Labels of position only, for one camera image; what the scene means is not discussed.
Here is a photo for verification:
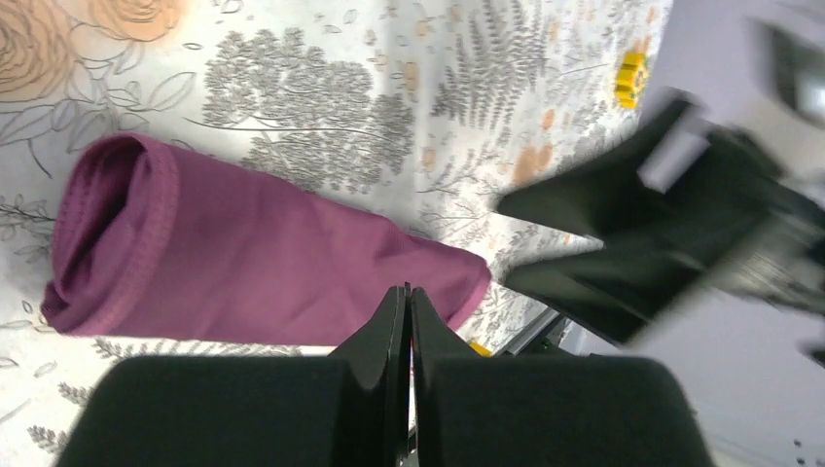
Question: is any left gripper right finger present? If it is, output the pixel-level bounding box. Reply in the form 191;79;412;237
411;288;712;466

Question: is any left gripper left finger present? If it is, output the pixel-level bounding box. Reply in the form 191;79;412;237
58;286;411;466

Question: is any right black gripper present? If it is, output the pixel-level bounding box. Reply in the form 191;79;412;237
496;90;824;344

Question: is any purple satin napkin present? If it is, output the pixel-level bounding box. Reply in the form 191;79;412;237
42;133;491;345

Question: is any yellow block near front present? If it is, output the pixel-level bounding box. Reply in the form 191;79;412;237
469;341;494;358

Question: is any floral tablecloth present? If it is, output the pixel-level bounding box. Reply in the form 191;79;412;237
1;1;672;466

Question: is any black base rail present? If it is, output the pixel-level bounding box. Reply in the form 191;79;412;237
494;307;585;357

